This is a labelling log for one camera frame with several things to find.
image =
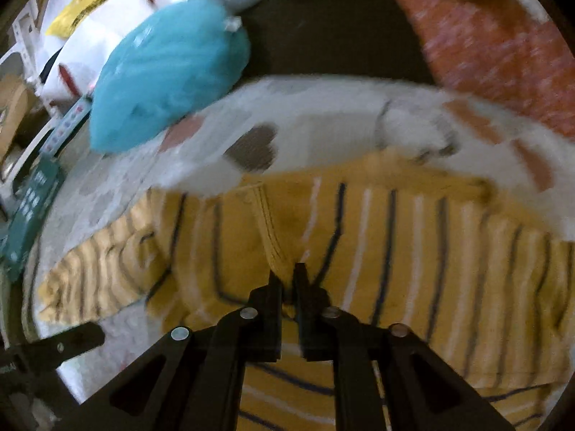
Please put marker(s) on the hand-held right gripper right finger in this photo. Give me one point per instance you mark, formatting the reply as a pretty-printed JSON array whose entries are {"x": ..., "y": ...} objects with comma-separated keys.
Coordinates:
[{"x": 305, "y": 305}]

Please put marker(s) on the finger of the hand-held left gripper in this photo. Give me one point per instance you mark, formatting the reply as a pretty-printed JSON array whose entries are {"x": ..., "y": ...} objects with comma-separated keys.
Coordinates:
[{"x": 67, "y": 345}]

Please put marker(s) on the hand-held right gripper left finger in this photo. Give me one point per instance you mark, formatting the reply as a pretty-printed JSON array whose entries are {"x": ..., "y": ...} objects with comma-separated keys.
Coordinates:
[{"x": 273, "y": 305}]

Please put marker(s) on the yellow striped shirt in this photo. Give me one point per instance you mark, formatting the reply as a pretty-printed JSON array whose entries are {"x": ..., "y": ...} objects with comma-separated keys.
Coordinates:
[{"x": 404, "y": 256}]

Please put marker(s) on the green box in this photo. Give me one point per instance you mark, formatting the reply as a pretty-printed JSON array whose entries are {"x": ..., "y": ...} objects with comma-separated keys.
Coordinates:
[{"x": 31, "y": 206}]

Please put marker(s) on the heart print blanket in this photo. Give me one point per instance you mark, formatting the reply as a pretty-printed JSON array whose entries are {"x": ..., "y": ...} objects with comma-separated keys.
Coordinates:
[{"x": 314, "y": 116}]

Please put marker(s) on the light blue dotted box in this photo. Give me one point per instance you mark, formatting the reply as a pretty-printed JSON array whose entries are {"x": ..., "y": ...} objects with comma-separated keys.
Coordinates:
[{"x": 65, "y": 125}]

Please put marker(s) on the brown cardboard box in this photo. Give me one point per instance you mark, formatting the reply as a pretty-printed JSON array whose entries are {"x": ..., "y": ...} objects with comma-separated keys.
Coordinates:
[{"x": 11, "y": 112}]

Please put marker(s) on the teal pillow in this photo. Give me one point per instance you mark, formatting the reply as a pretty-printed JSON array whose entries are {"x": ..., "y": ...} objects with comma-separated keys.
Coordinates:
[{"x": 170, "y": 72}]

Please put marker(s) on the white rack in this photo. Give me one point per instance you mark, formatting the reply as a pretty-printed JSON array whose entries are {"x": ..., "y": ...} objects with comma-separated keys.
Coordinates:
[{"x": 27, "y": 49}]

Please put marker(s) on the red floral cloth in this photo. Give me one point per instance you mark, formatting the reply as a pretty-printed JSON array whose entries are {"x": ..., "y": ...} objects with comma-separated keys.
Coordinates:
[{"x": 485, "y": 40}]

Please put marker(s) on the white plastic bag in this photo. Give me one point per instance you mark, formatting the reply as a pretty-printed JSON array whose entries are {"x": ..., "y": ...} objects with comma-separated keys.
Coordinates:
[{"x": 117, "y": 13}]

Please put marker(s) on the yellow plastic bag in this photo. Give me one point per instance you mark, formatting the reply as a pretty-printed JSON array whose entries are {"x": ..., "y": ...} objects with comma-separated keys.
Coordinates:
[{"x": 78, "y": 9}]

